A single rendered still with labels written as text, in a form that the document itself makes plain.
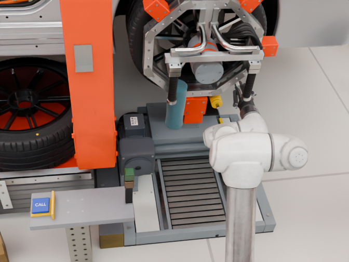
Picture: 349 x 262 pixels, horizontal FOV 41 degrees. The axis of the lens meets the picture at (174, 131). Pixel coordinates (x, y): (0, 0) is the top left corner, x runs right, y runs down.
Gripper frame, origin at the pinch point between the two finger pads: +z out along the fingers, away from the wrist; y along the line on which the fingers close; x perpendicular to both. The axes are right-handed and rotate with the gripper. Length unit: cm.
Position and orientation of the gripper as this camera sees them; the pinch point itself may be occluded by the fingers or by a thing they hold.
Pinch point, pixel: (238, 82)
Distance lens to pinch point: 236.0
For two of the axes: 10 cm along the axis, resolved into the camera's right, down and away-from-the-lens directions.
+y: 7.5, -5.3, -4.0
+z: -1.5, -7.2, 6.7
